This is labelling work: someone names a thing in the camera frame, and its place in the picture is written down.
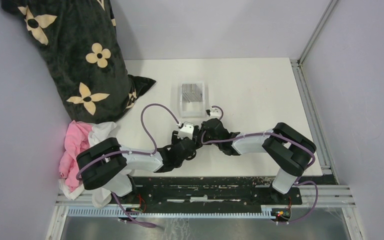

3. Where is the clear plastic card box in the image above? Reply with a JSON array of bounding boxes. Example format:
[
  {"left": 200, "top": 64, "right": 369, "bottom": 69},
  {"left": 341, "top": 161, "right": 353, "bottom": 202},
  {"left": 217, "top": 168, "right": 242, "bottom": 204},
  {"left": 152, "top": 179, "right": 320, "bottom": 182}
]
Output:
[{"left": 178, "top": 81, "right": 206, "bottom": 118}]

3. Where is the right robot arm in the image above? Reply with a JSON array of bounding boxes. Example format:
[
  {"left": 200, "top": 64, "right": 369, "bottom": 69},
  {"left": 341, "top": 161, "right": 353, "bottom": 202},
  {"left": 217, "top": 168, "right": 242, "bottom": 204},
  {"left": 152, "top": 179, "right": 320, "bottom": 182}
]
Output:
[{"left": 196, "top": 118, "right": 317, "bottom": 204}]

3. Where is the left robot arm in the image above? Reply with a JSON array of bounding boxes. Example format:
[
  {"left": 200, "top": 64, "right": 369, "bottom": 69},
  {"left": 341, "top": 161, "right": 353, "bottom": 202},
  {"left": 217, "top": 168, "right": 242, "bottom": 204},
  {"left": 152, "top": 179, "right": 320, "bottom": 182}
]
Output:
[{"left": 76, "top": 137, "right": 197, "bottom": 204}]

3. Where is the stack of grey cards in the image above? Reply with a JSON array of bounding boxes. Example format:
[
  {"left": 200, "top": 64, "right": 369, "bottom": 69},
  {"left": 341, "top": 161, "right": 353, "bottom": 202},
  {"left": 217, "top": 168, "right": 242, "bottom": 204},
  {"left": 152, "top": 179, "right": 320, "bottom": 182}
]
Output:
[{"left": 181, "top": 83, "right": 203, "bottom": 103}]

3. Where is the white cloth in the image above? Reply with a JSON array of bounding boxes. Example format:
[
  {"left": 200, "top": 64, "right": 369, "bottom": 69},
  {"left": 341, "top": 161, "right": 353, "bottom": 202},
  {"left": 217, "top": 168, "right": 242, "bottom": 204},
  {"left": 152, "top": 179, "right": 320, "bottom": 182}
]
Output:
[{"left": 59, "top": 122, "right": 133, "bottom": 209}]

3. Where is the pink cloth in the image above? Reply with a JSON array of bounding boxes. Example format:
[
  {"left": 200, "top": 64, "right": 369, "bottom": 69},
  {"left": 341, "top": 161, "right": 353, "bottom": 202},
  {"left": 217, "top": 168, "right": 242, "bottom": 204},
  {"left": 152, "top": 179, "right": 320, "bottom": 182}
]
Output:
[{"left": 58, "top": 120, "right": 93, "bottom": 193}]

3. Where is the black floral plush blanket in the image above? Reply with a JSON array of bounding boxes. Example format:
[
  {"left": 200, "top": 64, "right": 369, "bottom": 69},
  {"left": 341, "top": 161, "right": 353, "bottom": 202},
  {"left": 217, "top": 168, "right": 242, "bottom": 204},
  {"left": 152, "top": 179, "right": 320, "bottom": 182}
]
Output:
[{"left": 1, "top": 0, "right": 156, "bottom": 124}]

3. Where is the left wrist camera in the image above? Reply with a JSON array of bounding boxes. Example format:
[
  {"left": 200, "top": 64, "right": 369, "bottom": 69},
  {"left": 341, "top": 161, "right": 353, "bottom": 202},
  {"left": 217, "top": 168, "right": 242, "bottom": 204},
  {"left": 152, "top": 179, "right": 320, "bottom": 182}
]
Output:
[{"left": 173, "top": 122, "right": 195, "bottom": 140}]

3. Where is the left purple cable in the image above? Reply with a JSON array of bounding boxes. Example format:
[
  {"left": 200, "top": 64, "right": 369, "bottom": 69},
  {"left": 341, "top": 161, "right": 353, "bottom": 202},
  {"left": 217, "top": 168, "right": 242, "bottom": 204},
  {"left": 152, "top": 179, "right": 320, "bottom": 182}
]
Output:
[{"left": 76, "top": 103, "right": 183, "bottom": 229}]

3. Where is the slotted cable duct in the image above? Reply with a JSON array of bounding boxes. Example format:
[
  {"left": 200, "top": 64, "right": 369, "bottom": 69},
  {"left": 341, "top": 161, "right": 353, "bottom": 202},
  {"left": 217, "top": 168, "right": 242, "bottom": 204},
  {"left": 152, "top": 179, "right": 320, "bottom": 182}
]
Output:
[{"left": 66, "top": 206, "right": 274, "bottom": 220}]

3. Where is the aluminium frame rail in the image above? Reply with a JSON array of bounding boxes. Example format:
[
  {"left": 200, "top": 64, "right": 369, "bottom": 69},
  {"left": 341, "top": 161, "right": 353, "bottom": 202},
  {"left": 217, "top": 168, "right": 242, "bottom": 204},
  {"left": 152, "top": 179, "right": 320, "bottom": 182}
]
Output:
[{"left": 290, "top": 0, "right": 366, "bottom": 240}]

